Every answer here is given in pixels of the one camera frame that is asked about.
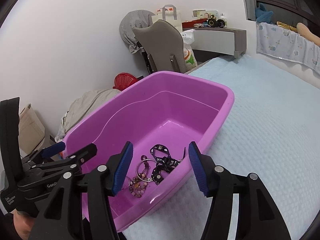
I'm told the small silver bangle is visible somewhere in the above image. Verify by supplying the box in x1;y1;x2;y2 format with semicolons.
136;159;157;183

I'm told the beige bag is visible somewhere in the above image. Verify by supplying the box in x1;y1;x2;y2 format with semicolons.
18;104;45;154

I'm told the grey white desk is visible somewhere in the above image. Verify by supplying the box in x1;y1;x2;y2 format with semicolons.
181;28;247;59

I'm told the white tote bag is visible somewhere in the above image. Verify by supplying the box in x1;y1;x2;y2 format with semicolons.
151;4;183;33

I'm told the white plastic bag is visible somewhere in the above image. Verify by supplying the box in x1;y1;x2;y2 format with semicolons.
181;29;197;71

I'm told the left hand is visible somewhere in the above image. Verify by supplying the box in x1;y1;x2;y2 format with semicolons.
12;210;35;240

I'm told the blue patterned hanging cloth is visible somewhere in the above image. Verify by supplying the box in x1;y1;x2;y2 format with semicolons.
257;22;319;74

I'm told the grey chair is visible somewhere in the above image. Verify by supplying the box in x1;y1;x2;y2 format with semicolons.
132;20;187;73

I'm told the black printed lanyard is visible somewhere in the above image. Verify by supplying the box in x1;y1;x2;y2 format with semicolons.
149;143;187;185

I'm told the beige crumpled cloth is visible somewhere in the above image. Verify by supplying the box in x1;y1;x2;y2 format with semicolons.
55;89;121;142

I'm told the light blue bed blanket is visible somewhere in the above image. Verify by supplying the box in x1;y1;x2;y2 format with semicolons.
122;55;320;240

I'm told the purple beaded bracelet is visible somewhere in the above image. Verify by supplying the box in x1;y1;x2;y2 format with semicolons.
122;174;155;198

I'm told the grey garment on chair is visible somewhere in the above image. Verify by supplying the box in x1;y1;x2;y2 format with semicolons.
119;10;155;54

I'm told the red plastic basket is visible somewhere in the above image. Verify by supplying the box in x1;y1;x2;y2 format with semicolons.
113;73;139;91

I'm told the blue plush toy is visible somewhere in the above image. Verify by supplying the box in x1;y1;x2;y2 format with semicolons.
255;3;273;23

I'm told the toy vehicle on desk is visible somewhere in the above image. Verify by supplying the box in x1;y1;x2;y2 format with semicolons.
207;15;226;28

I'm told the purple plastic tub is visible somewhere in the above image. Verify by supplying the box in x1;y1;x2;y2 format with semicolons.
64;71;234;231

